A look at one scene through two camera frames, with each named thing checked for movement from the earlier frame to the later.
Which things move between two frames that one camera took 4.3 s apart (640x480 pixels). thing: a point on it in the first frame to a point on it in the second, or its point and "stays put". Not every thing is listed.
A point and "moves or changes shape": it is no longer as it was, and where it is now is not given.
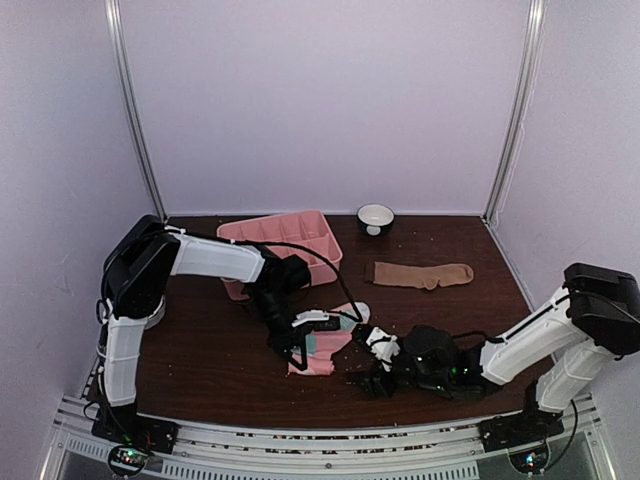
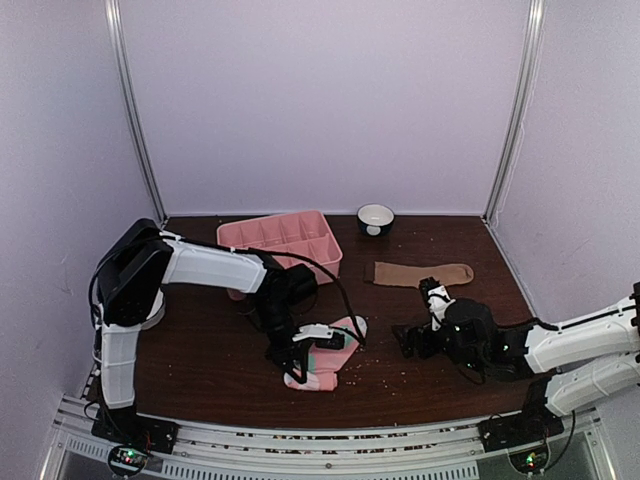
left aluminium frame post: (114, 22) stays put
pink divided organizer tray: (308, 231) stays put
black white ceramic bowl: (374, 217) stays put
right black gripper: (374, 384) to (407, 345)
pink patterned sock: (321, 346) moves or changes shape
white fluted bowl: (156, 317) stays put
